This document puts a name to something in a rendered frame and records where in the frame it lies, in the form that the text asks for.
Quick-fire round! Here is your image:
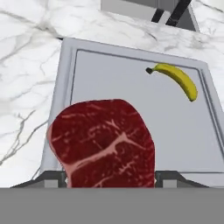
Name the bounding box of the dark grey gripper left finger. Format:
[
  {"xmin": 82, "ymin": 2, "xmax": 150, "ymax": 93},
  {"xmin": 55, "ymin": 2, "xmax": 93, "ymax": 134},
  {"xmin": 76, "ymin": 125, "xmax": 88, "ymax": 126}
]
[{"xmin": 11, "ymin": 171, "xmax": 68, "ymax": 189}]

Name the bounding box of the grey box with black bars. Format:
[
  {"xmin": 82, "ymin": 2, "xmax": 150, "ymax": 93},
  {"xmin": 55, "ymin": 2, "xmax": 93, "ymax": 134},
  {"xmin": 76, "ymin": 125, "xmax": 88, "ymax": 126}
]
[{"xmin": 100, "ymin": 0, "xmax": 201, "ymax": 33}]

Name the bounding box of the grey metal tray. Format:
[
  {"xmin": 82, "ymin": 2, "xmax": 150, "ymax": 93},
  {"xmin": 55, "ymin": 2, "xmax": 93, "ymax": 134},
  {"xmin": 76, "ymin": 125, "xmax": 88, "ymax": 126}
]
[{"xmin": 39, "ymin": 37, "xmax": 224, "ymax": 189}]

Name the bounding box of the red raw steak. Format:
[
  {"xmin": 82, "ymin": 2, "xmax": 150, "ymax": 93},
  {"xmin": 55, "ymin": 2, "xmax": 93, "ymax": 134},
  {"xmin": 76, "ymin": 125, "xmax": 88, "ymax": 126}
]
[{"xmin": 46, "ymin": 98, "xmax": 156, "ymax": 189}]

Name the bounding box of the yellow banana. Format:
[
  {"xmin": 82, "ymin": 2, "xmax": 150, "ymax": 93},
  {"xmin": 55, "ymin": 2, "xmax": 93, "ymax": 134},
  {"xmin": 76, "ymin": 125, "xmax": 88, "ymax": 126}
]
[{"xmin": 145, "ymin": 63, "xmax": 199, "ymax": 102}]

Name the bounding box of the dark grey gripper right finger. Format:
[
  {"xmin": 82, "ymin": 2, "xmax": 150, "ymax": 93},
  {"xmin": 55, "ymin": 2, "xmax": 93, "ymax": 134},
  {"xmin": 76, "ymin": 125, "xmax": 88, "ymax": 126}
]
[{"xmin": 154, "ymin": 170, "xmax": 210, "ymax": 189}]

